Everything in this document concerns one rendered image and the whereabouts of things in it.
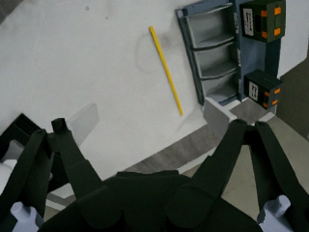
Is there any yellow bar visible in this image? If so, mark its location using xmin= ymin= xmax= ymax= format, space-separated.
xmin=149 ymin=26 xmax=183 ymax=116

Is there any dark grey bin rack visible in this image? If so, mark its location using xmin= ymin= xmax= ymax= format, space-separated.
xmin=175 ymin=0 xmax=282 ymax=113

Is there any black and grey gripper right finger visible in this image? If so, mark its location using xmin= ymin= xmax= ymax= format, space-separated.
xmin=166 ymin=98 xmax=309 ymax=232

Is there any dark grey tool case with orange latches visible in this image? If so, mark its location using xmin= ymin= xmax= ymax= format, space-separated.
xmin=243 ymin=69 xmax=285 ymax=110

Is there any dark green case with orange latches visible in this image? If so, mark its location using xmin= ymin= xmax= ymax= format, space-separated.
xmin=239 ymin=0 xmax=286 ymax=43

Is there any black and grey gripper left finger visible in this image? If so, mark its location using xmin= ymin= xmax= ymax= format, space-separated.
xmin=0 ymin=102 xmax=126 ymax=232

